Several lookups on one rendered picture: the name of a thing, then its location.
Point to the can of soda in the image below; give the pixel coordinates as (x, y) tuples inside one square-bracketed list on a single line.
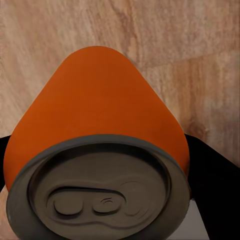
[(97, 156)]

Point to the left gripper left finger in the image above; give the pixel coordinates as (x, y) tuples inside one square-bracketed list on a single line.
[(3, 145)]

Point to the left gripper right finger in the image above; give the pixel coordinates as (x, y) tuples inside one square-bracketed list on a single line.
[(214, 182)]

